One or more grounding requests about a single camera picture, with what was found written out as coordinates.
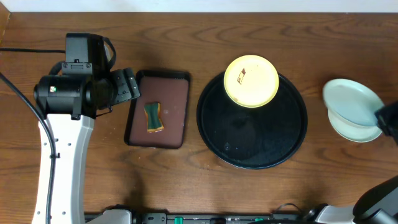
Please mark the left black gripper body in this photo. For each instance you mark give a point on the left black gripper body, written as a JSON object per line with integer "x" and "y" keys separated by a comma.
{"x": 125, "y": 86}

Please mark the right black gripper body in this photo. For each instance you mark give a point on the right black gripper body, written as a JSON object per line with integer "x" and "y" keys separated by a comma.
{"x": 390, "y": 117}

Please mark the light blue plate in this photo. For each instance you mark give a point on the light blue plate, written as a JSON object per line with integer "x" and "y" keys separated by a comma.
{"x": 351, "y": 131}

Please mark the light green plate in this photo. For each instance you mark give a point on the light green plate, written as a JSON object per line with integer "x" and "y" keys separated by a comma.
{"x": 352, "y": 101}

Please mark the green orange sponge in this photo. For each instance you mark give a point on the green orange sponge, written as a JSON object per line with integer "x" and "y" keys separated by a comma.
{"x": 153, "y": 120}

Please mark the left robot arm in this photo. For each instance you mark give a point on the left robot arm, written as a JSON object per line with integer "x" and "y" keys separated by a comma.
{"x": 69, "y": 101}

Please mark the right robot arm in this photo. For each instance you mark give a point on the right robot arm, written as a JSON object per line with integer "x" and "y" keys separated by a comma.
{"x": 379, "y": 204}

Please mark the rectangular black brown tray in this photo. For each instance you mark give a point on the rectangular black brown tray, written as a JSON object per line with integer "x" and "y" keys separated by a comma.
{"x": 170, "y": 88}

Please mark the round black tray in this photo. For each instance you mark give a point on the round black tray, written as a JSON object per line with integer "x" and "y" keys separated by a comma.
{"x": 252, "y": 138}

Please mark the yellow plate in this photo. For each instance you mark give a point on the yellow plate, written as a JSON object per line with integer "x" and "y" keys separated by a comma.
{"x": 251, "y": 81}

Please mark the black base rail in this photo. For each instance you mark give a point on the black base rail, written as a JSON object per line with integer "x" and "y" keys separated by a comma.
{"x": 163, "y": 218}

